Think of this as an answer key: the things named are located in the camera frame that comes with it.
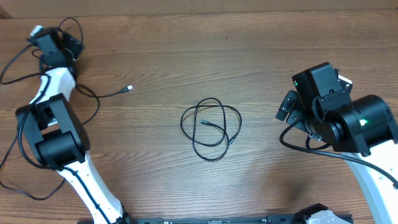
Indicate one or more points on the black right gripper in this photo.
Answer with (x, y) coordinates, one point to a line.
(295, 108)

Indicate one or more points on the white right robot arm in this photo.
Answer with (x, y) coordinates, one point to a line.
(323, 120)

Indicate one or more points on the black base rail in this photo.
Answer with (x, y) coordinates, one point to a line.
(316, 213)

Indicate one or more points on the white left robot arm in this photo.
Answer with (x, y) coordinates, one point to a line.
(55, 135)

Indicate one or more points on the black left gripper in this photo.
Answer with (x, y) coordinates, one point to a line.
(73, 42)

